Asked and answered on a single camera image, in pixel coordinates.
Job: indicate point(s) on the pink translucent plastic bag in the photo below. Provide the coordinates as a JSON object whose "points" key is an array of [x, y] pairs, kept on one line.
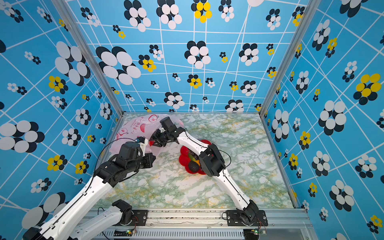
{"points": [[140, 126]]}

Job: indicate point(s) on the dark avocado front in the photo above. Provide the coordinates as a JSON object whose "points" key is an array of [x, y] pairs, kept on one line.
{"points": [[193, 167]]}

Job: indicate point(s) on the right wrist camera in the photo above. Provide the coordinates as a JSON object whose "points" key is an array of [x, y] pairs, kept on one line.
{"points": [[168, 125]]}

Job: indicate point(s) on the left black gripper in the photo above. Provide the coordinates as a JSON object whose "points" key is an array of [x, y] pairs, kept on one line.
{"points": [[148, 156]]}

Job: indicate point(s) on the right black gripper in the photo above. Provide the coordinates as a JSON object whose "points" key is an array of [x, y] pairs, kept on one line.
{"points": [[155, 136]]}

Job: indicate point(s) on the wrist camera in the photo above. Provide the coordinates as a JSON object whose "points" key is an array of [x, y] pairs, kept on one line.
{"points": [[168, 125], [143, 142]]}

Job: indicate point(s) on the left aluminium corner post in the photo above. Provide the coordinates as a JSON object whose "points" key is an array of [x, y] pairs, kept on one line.
{"points": [[81, 42]]}

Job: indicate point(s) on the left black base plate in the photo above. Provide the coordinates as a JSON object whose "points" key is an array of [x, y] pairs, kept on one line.
{"points": [[134, 218]]}

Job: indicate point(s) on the aluminium front rail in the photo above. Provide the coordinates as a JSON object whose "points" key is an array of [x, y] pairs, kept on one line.
{"points": [[212, 218]]}

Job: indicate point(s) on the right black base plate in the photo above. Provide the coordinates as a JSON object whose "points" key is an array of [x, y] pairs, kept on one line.
{"points": [[236, 218]]}

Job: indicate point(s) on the red flower-shaped plate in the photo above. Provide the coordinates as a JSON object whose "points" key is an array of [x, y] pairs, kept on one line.
{"points": [[184, 151]]}

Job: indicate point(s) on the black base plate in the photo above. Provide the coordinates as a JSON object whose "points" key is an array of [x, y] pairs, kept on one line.
{"points": [[236, 218], [134, 218]]}

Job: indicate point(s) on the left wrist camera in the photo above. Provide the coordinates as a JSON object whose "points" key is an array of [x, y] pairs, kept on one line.
{"points": [[143, 142]]}

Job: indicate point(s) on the aluminium corner post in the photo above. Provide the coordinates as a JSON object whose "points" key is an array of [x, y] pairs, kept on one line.
{"points": [[81, 42], [288, 57]]}

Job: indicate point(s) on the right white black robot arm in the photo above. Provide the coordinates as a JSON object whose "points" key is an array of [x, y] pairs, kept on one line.
{"points": [[213, 165]]}

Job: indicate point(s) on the right aluminium corner post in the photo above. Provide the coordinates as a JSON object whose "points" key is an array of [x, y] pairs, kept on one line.
{"points": [[288, 57]]}

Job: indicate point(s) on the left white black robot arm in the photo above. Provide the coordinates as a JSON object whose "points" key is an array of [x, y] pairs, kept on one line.
{"points": [[90, 192]]}

